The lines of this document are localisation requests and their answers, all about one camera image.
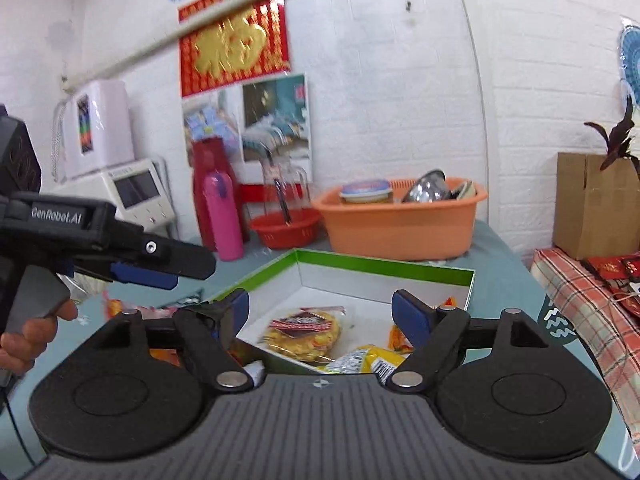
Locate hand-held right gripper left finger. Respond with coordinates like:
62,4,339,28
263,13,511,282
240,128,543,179
85,287,256,394

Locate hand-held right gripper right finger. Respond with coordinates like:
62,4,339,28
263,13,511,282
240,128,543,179
385,288,556,395

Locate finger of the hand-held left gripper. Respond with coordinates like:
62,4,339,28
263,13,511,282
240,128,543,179
112,230,217,281
75,260,179,291

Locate green cardboard box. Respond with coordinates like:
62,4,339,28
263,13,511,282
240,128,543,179
200,247,476,376

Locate person's left hand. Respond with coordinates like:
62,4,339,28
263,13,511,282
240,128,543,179
0,300,79,376

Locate orange snack packet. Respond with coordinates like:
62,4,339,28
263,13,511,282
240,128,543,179
387,322,416,353

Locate pink bottle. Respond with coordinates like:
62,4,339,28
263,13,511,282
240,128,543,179
202,170,245,262

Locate round yellow noodle snack packet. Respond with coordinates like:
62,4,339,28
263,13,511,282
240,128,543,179
257,307,346,363

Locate white appliance with screen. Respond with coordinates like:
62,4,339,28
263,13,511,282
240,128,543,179
87,157,178,241

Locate orange plastic basin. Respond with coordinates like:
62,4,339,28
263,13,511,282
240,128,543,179
311,176,488,262

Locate red plastic basket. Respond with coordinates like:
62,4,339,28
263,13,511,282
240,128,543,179
249,207,323,250

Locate teal tablecloth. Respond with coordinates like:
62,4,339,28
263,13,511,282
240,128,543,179
0,219,633,476

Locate red thermos jug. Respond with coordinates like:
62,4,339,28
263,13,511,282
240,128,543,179
191,137,251,253

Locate dark utensil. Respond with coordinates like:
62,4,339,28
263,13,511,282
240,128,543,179
275,180,293,224

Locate white water purifier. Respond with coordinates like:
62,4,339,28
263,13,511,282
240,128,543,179
62,79,136,181

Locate metal bowl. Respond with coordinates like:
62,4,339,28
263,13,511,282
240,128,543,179
402,169,448,203

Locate blue rimmed bowl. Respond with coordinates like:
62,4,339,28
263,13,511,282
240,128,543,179
339,179,395,205

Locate glass pitcher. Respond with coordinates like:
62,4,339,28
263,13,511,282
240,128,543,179
261,157,313,221

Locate plaid cloth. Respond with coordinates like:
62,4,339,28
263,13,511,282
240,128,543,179
530,247,640,436

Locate brown cardboard box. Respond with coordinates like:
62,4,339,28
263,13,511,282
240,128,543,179
552,152,640,261

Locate red envelopes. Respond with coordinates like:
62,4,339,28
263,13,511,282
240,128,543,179
585,255,640,318

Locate dark red plant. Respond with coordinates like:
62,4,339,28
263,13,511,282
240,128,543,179
584,95,640,171

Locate metal hose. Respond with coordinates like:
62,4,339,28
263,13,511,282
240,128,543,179
52,100,68,183

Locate blue bedding wall poster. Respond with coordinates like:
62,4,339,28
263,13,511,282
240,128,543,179
181,91,243,166

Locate bedroom wall poster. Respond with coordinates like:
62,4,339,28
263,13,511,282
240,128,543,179
241,72,313,181

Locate red gold wall poster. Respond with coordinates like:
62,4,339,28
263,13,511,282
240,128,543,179
177,0,292,99

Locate white cord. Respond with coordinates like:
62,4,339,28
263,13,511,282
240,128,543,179
62,0,346,93

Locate blue wall decoration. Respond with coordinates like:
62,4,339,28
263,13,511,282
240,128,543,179
612,17,640,108

